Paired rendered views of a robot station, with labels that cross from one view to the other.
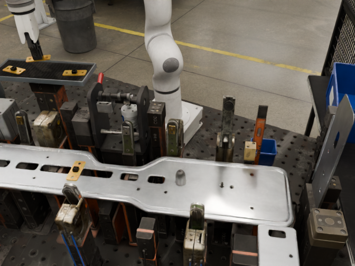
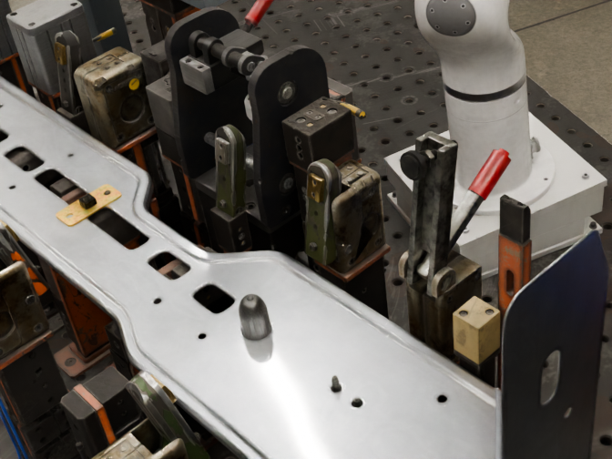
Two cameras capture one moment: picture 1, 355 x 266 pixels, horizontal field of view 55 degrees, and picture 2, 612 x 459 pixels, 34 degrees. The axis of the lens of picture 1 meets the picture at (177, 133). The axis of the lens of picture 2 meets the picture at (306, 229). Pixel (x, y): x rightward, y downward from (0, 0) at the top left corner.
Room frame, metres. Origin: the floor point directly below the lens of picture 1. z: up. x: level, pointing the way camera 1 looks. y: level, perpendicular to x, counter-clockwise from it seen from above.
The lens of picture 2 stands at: (0.17, -0.59, 1.78)
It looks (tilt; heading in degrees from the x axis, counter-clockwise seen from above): 40 degrees down; 43
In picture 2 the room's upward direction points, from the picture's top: 9 degrees counter-clockwise
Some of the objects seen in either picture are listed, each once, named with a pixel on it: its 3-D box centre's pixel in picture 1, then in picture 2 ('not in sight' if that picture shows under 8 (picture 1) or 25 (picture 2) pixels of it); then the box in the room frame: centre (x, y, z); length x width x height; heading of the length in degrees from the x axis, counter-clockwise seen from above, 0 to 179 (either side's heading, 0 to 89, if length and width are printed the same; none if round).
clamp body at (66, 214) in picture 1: (82, 243); (25, 371); (0.58, 0.30, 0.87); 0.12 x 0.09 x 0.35; 169
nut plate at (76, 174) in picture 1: (75, 169); (87, 202); (0.77, 0.33, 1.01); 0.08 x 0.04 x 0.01; 170
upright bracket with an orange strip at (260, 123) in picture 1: (253, 164); (512, 383); (0.81, -0.26, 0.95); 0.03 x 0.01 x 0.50; 79
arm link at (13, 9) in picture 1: (21, 4); not in sight; (1.13, 0.49, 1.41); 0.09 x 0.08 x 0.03; 9
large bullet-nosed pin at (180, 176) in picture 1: (180, 178); (254, 318); (0.70, 0.00, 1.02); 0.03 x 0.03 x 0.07
